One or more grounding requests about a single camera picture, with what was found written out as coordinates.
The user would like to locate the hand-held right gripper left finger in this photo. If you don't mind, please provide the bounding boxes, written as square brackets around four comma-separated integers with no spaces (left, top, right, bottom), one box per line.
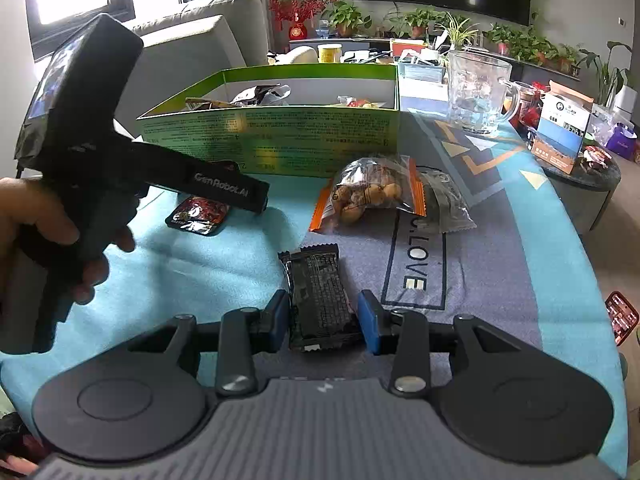
[70,290,291,396]

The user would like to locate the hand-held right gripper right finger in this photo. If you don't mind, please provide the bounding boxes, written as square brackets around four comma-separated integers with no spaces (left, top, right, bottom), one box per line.
[356,290,566,395]

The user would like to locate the black snack bar packet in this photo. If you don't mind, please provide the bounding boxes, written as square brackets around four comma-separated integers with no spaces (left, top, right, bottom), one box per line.
[278,244,361,353]

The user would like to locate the green cardboard box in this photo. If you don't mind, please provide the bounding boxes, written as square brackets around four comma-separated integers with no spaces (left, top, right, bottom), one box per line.
[136,67,401,179]

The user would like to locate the person's left hand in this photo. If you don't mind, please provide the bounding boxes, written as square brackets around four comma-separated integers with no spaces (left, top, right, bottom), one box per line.
[0,176,137,306]

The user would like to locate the grey armchair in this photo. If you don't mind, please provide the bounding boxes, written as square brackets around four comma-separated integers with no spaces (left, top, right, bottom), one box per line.
[116,0,271,138]

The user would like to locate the clear bag of peanuts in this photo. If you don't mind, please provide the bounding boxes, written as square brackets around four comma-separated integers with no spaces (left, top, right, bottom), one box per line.
[310,155,426,233]

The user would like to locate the red black small packet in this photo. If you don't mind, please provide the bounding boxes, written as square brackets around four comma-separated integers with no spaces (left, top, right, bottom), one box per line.
[166,196,228,236]

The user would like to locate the clear plastic packet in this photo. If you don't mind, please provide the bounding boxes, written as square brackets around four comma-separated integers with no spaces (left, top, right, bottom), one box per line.
[417,167,478,233]

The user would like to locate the red flower bouquet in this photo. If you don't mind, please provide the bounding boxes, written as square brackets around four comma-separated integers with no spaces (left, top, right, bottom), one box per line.
[267,0,331,41]

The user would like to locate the smartphone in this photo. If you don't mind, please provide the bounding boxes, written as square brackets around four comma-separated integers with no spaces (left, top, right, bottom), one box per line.
[604,291,640,347]

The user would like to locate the dark round side table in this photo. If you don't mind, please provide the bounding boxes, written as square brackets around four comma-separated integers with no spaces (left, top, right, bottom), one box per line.
[542,155,622,236]

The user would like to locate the glass mug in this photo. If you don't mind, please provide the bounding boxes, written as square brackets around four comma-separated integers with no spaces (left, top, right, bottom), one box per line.
[446,50,521,133]

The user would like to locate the blue plastic basket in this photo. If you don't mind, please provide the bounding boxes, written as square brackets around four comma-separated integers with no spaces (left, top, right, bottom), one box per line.
[397,50,448,83]

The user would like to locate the red snack bag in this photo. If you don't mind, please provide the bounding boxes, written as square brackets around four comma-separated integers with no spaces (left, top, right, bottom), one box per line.
[520,82,548,131]

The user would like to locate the white blue carton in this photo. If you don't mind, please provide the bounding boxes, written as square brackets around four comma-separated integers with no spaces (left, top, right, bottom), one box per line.
[531,79,596,176]

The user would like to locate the row of potted green plants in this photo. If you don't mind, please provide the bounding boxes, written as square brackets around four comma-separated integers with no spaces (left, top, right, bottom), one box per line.
[320,0,583,73]

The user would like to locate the orange tissue box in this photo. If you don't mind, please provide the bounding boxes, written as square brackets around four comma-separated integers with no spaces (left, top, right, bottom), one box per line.
[390,40,428,58]

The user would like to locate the red wrapped candies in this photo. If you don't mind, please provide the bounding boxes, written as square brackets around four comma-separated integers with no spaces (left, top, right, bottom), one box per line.
[580,145,615,171]

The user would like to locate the dark cloth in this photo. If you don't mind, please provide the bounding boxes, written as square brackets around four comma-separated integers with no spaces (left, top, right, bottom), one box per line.
[0,407,43,478]

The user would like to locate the dark television cabinet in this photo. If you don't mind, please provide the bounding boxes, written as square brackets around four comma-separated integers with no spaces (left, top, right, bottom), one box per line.
[300,35,583,81]

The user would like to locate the spider plant in vase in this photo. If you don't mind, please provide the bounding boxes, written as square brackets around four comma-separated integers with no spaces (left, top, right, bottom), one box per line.
[440,12,481,51]

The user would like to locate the purple bag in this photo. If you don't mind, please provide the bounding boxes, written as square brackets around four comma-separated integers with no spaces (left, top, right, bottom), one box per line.
[607,122,638,161]

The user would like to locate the tall leafy floor plant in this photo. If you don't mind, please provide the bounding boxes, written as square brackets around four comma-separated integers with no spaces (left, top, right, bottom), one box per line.
[577,40,633,106]

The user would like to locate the white air purifier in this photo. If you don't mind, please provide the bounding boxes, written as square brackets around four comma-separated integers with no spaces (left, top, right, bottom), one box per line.
[612,85,638,116]

